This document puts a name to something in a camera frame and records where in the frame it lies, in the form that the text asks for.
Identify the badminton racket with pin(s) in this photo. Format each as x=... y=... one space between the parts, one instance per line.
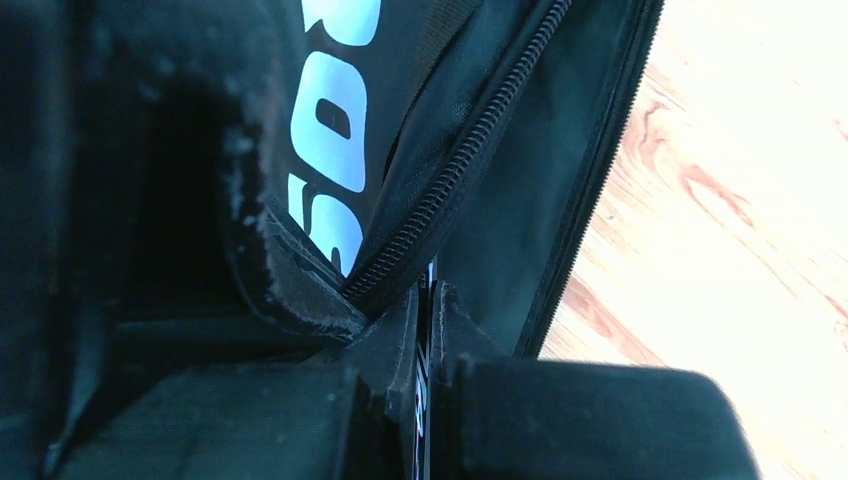
x=423 y=372

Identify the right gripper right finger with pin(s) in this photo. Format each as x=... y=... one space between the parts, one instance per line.
x=494 y=416

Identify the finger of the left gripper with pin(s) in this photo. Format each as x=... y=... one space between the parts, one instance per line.
x=138 y=222

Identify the black racket bag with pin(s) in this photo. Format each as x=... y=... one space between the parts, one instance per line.
x=468 y=137

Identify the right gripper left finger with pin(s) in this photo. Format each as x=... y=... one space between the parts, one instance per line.
x=208 y=416

